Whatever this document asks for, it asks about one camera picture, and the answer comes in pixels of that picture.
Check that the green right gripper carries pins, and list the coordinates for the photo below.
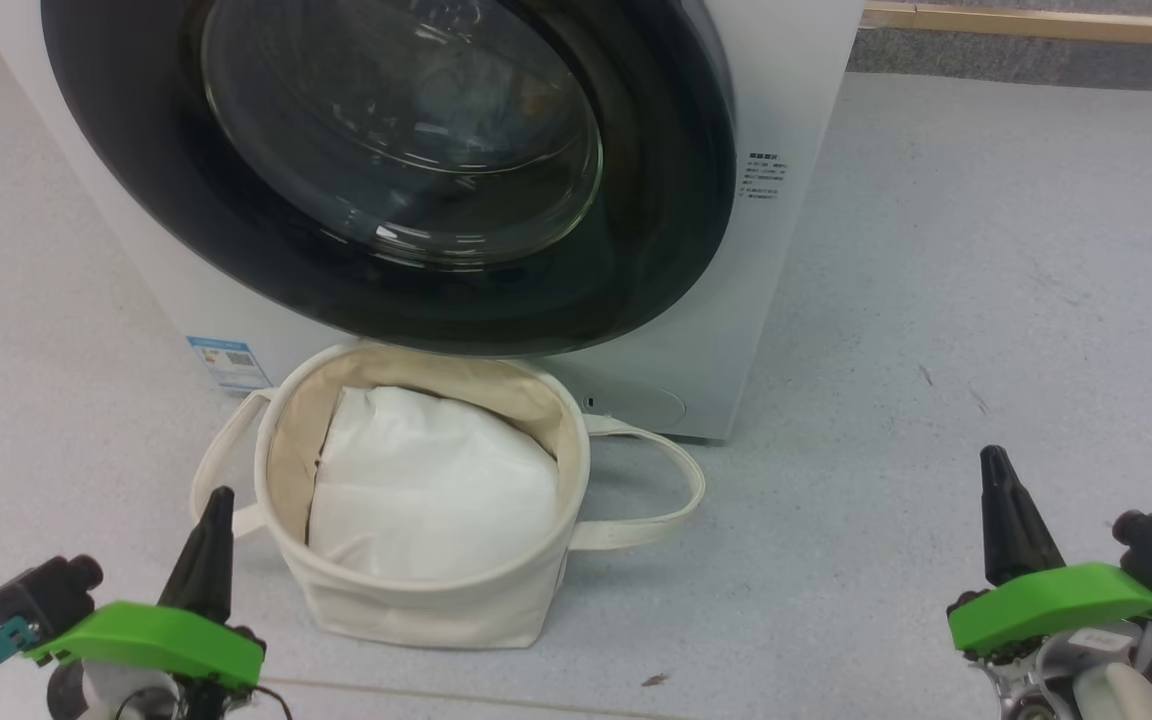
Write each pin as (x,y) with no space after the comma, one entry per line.
(1056,600)

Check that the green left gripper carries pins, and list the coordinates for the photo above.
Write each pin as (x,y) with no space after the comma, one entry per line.
(156,640)

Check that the black round glass door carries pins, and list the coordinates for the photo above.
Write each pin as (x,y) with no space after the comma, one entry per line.
(656,200)

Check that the cream canvas laundry basket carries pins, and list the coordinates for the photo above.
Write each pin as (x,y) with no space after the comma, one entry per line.
(416,615)

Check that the white front-load washing machine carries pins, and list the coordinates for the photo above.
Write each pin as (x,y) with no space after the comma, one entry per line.
(786,300)

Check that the blue energy label sticker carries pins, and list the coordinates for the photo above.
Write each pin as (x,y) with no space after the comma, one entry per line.
(229,363)

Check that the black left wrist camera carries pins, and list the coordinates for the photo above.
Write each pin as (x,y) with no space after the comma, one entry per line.
(41,595)

